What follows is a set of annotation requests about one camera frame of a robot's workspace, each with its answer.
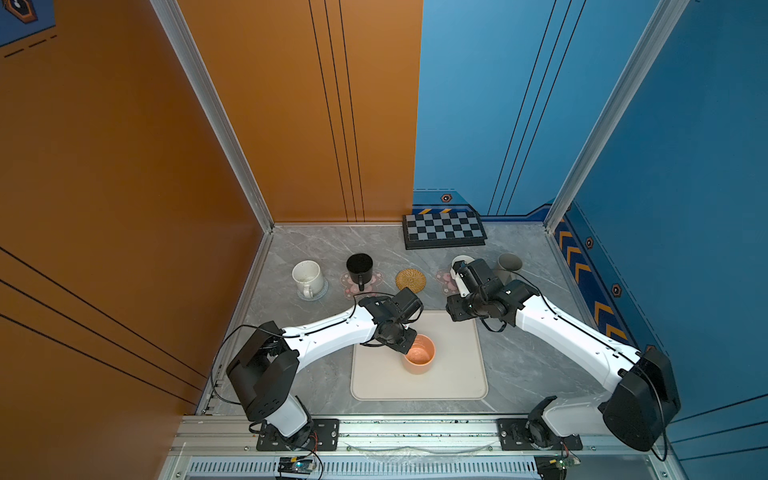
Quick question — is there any grey green mug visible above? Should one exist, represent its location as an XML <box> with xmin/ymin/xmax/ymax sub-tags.
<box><xmin>494</xmin><ymin>253</ymin><xmax>523</xmax><ymax>284</ymax></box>

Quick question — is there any woven rattan coaster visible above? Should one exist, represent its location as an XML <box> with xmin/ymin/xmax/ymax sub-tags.
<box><xmin>395</xmin><ymin>268</ymin><xmax>427</xmax><ymax>293</ymax></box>

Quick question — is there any pink flower coaster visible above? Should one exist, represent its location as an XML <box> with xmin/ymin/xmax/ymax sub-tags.
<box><xmin>435</xmin><ymin>270</ymin><xmax>459</xmax><ymax>296</ymax></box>
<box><xmin>340</xmin><ymin>270</ymin><xmax>383</xmax><ymax>299</ymax></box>

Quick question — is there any orange pink mug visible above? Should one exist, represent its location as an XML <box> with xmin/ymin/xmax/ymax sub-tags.
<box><xmin>402</xmin><ymin>334</ymin><xmax>436</xmax><ymax>375</ymax></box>

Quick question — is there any lavender mug white inside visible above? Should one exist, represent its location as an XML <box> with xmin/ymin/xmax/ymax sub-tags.
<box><xmin>450</xmin><ymin>255</ymin><xmax>475</xmax><ymax>284</ymax></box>

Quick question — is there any black mug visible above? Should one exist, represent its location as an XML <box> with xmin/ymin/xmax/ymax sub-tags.
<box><xmin>346</xmin><ymin>253</ymin><xmax>374</xmax><ymax>293</ymax></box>

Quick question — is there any light blue woven coaster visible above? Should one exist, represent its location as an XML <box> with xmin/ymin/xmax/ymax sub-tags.
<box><xmin>297</xmin><ymin>279</ymin><xmax>329</xmax><ymax>302</ymax></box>

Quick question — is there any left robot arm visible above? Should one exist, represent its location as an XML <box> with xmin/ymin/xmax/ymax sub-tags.
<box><xmin>226</xmin><ymin>288</ymin><xmax>423</xmax><ymax>449</ymax></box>

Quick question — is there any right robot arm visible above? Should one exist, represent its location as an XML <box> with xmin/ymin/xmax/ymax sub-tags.
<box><xmin>446</xmin><ymin>281</ymin><xmax>681</xmax><ymax>452</ymax></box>

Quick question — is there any cream serving tray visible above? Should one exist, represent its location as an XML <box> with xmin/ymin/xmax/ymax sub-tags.
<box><xmin>351</xmin><ymin>310</ymin><xmax>488</xmax><ymax>401</ymax></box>

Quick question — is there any folded checkerboard box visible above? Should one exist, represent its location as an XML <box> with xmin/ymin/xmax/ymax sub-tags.
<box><xmin>402</xmin><ymin>209</ymin><xmax>487</xmax><ymax>250</ymax></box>

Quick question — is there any right small circuit board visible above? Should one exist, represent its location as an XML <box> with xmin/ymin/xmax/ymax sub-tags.
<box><xmin>534</xmin><ymin>457</ymin><xmax>581</xmax><ymax>480</ymax></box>

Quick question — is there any green circuit board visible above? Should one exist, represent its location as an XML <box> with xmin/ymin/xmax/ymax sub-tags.
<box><xmin>276</xmin><ymin>457</ymin><xmax>320</xmax><ymax>479</ymax></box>

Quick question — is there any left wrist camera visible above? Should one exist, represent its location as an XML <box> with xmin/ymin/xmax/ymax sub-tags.
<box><xmin>389</xmin><ymin>287</ymin><xmax>423</xmax><ymax>324</ymax></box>

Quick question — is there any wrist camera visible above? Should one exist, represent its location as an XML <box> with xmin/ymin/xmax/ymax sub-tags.
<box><xmin>389</xmin><ymin>287</ymin><xmax>423</xmax><ymax>324</ymax></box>
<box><xmin>459</xmin><ymin>259</ymin><xmax>504</xmax><ymax>299</ymax></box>

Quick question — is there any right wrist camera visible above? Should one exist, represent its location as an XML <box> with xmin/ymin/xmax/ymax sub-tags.
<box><xmin>459</xmin><ymin>259</ymin><xmax>504</xmax><ymax>299</ymax></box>

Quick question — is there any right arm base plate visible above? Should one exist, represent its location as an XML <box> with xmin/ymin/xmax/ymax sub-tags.
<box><xmin>496</xmin><ymin>417</ymin><xmax>583</xmax><ymax>451</ymax></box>

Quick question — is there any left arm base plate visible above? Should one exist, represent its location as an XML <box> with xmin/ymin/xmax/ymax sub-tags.
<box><xmin>249</xmin><ymin>418</ymin><xmax>340</xmax><ymax>452</ymax></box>

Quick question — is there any aluminium front rail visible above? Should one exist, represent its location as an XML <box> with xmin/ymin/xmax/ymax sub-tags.
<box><xmin>167</xmin><ymin>414</ymin><xmax>638</xmax><ymax>459</ymax></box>

